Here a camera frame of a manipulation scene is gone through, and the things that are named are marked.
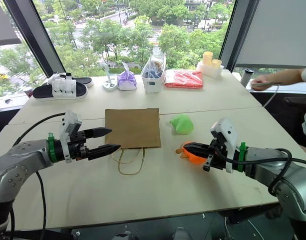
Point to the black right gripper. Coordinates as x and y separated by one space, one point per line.
217 160

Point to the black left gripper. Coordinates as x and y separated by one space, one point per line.
79 151

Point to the orange toy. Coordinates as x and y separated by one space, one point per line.
195 160

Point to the grey phone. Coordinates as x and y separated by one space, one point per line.
260 86

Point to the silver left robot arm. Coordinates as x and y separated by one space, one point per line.
18 162

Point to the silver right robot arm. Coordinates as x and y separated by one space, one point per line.
302 180

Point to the person's bare forearm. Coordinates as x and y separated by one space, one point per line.
285 75

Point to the clear bag with blue items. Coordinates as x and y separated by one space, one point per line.
152 68

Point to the person's bare hand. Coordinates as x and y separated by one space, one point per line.
261 79

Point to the green toy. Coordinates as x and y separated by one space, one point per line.
184 125

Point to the white stand with dish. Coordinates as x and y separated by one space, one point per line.
109 85

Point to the black and white slipper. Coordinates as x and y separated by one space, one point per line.
85 80
68 93

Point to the purple and white pouch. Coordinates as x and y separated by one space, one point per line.
126 81

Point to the red flat package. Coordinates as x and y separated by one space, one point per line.
184 80

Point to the white plastic basket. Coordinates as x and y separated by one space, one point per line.
152 85

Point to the white plastic box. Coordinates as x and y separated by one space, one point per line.
207 71

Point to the grey tumbler with black lid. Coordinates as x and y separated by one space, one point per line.
247 77

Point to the short yellow cup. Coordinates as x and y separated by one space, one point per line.
216 64

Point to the red and white can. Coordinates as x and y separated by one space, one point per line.
28 92

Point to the tall yellow cup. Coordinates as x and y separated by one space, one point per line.
207 58

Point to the black chair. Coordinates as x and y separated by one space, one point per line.
298 102

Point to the grey roller blind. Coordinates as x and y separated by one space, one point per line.
275 32
4 22

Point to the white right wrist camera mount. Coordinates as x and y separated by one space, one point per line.
228 135

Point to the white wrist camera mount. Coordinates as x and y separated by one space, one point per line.
228 135
68 125

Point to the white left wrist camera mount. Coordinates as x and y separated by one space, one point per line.
68 125

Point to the dark window frame post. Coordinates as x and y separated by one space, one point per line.
231 37
35 32

